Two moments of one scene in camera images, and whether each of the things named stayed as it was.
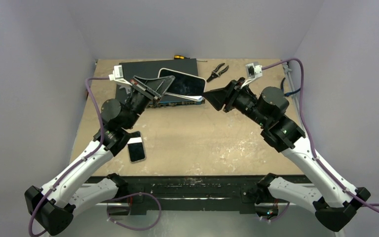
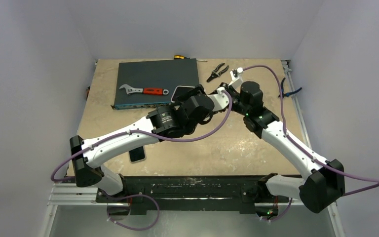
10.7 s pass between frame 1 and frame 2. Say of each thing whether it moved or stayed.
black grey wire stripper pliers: stayed
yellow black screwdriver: stayed
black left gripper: moved
